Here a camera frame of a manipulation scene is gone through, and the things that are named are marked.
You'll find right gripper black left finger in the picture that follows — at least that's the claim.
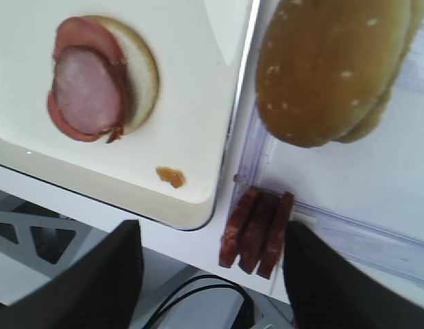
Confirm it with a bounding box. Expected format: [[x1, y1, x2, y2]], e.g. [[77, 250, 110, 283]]
[[0, 220, 144, 328]]

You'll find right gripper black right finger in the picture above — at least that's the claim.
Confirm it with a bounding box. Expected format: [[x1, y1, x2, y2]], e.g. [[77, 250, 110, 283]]
[[283, 221, 424, 328]]

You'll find round ham slice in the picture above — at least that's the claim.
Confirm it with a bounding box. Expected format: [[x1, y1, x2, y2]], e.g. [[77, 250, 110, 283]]
[[47, 16, 129, 143]]

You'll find meat patty front slice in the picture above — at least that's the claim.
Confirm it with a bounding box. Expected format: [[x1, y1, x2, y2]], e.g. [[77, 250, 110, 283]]
[[219, 186, 263, 268]]

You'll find sauce smear on tray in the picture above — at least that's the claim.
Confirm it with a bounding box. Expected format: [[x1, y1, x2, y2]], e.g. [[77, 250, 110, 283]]
[[155, 167, 186, 188]]

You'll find cream metal tray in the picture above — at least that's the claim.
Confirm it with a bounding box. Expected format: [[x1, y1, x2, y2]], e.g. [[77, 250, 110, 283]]
[[0, 1, 260, 230]]

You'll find bottom bun on tray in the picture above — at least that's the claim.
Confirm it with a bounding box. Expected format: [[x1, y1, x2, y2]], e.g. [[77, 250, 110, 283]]
[[86, 15, 160, 134]]

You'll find sesame bun top front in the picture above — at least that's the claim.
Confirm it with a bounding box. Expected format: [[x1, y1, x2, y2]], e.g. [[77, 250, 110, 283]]
[[255, 1, 424, 148]]

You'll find sesame bun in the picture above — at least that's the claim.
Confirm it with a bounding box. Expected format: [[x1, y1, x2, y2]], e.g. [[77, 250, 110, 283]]
[[255, 1, 424, 148], [335, 0, 424, 144]]

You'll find sesame bun rear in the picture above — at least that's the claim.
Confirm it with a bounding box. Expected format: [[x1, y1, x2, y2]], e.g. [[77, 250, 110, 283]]
[[335, 0, 424, 144]]

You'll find grey metal table frame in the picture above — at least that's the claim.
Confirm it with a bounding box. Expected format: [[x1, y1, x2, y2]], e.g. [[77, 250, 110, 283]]
[[0, 191, 107, 305]]

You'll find right lower clear cross rail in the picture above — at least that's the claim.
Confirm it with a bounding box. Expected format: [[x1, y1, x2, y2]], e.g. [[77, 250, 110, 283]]
[[292, 202, 424, 287]]

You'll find black cable under table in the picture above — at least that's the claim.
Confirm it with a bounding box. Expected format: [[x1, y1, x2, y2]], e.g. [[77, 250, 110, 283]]
[[141, 273, 256, 329]]

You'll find right long clear rail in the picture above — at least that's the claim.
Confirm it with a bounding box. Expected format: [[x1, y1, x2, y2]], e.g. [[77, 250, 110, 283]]
[[228, 105, 274, 215]]

